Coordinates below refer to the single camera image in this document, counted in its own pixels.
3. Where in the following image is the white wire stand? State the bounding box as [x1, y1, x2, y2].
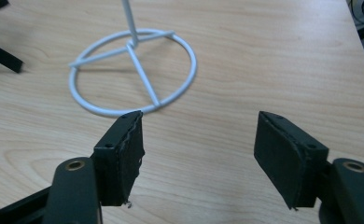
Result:
[68, 0, 199, 119]

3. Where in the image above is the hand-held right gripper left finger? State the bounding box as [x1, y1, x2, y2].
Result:
[91, 110, 147, 208]

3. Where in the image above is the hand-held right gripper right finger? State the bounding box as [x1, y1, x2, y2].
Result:
[253, 110, 329, 210]

